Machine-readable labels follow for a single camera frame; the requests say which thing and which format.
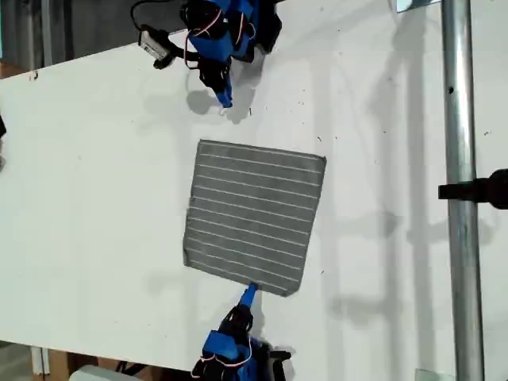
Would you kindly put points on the black camera stalk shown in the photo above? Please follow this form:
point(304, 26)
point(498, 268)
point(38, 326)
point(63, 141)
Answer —
point(176, 53)

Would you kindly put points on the black camera box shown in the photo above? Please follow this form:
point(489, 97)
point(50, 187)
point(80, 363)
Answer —
point(152, 41)

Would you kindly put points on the black object at table edge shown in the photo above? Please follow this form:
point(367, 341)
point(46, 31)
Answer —
point(2, 127)

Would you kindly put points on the grey striped towel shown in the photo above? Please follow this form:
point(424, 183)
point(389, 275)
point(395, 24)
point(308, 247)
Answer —
point(254, 214)

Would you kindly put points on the steel post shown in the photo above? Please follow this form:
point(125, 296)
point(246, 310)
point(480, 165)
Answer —
point(460, 119)

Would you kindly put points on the white plastic object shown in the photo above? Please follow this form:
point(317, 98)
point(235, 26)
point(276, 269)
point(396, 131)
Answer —
point(93, 374)

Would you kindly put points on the black clamp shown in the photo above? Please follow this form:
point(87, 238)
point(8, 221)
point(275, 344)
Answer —
point(480, 189)

